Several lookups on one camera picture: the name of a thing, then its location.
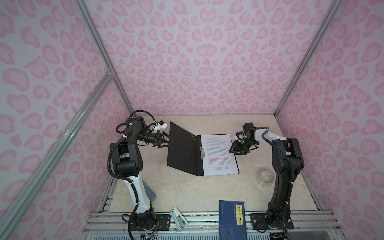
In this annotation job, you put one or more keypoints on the blue book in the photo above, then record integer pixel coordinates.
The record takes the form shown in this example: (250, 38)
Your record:
(232, 220)

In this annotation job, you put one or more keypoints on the aluminium corner post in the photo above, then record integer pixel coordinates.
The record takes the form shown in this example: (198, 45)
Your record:
(328, 19)
(91, 27)

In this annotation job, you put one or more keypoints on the white paper sheet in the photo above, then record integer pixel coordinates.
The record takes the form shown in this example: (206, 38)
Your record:
(218, 161)

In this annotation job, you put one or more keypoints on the grey sponge block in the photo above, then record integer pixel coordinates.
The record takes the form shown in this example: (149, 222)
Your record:
(150, 193)

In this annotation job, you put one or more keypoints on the aluminium diagonal beam left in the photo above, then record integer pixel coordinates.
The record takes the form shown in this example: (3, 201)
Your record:
(21, 204)

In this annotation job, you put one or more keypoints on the clear tape roll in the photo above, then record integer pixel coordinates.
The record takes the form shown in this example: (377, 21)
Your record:
(265, 177)

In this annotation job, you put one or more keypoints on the aluminium rail frame front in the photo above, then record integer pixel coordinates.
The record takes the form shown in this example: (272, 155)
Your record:
(308, 225)

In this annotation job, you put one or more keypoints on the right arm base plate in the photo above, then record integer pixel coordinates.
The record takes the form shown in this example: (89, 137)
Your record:
(259, 222)

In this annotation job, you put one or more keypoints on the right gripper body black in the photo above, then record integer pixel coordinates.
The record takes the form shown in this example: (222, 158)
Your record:
(242, 147)

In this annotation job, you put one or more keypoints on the aluminium corner post left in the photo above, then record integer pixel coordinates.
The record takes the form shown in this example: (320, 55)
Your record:
(91, 27)

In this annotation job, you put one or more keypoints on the grey black file folder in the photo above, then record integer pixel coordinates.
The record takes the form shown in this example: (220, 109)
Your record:
(184, 153)

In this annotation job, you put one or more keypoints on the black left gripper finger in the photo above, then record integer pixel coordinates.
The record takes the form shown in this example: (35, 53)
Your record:
(163, 137)
(163, 144)

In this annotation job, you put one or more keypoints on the white bracket on rail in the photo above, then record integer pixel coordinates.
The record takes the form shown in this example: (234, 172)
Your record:
(179, 219)

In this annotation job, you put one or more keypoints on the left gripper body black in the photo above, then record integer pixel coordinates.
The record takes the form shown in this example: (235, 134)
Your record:
(152, 138)

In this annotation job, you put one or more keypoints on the metal folder clip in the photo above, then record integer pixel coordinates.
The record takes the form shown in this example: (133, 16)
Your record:
(202, 151)

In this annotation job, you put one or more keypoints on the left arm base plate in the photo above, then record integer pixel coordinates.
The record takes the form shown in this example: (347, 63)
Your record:
(160, 222)

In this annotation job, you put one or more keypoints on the aluminium corner post right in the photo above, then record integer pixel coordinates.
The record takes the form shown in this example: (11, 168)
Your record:
(328, 19)

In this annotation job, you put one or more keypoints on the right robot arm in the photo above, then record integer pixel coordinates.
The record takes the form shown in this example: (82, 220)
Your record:
(287, 162)

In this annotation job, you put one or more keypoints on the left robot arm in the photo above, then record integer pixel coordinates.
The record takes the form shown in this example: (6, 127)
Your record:
(125, 163)

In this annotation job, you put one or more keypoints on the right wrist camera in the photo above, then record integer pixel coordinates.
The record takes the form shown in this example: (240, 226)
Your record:
(249, 128)

